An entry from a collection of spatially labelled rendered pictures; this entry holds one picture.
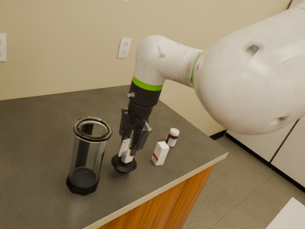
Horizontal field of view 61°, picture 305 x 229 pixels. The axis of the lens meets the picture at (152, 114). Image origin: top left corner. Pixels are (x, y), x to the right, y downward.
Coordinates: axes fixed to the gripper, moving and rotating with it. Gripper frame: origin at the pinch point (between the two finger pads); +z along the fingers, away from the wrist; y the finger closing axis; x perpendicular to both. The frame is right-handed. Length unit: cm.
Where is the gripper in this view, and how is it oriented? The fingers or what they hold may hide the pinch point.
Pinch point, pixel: (127, 151)
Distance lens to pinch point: 90.1
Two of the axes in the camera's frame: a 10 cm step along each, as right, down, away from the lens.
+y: 6.5, 5.3, -5.4
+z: -2.7, 8.3, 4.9
